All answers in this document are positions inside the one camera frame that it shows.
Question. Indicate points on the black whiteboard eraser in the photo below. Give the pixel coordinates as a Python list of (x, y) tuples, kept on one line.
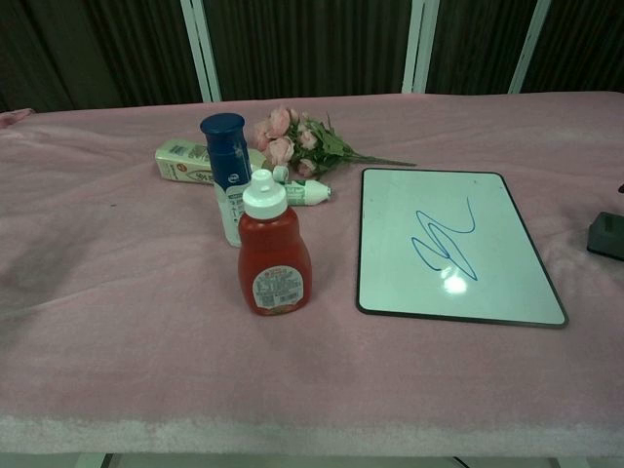
[(607, 234)]

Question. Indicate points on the black framed whiteboard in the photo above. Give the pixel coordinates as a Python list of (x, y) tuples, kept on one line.
[(439, 273)]

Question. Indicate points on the red ketchup squeeze bottle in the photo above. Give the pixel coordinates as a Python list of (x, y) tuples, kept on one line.
[(273, 248)]

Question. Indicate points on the white green tube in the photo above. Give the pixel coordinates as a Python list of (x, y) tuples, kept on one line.
[(304, 190)]

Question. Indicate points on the pink artificial rose bouquet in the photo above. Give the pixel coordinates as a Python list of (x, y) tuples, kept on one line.
[(292, 141)]

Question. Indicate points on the blue capped white bottle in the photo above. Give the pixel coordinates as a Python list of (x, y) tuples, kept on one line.
[(229, 161)]

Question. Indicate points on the cream drink carton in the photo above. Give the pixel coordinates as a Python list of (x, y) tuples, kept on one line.
[(183, 163)]

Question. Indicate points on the pink fleece table cloth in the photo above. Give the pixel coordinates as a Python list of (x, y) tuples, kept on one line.
[(146, 341)]

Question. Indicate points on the white folding screen frame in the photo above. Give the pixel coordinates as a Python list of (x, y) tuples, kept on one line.
[(530, 46), (201, 49), (417, 46)]

